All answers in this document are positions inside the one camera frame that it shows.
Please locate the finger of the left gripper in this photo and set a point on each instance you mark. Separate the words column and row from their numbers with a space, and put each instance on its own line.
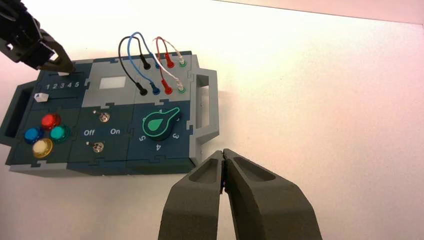
column 58, row 67
column 59, row 49

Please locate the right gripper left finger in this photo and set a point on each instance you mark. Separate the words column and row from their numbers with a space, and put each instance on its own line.
column 192, row 205

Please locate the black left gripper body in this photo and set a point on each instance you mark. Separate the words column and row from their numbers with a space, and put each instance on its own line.
column 20, row 36

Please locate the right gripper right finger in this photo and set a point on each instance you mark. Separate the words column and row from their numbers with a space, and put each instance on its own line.
column 265, row 205

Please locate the white slider knob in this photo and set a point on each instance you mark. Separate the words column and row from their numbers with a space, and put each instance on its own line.
column 41, row 97
column 62, row 74

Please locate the red round push button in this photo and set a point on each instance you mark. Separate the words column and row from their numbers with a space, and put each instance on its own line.
column 50, row 121

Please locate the white display window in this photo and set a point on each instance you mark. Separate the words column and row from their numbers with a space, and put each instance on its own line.
column 113, row 82

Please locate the green round push button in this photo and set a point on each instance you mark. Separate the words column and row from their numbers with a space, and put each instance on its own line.
column 59, row 133

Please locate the blue round push button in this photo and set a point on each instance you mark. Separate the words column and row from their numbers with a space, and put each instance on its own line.
column 33, row 134

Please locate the yellow round push button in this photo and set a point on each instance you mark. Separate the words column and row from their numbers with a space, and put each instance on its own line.
column 42, row 148

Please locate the black green rotary knob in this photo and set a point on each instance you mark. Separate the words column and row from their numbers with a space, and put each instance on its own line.
column 160, row 125

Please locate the dark teal grey control box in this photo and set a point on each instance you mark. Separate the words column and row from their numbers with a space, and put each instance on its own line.
column 109, row 159

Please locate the metal toggle switch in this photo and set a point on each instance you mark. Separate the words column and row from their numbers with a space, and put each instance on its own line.
column 97, row 147
column 104, row 117

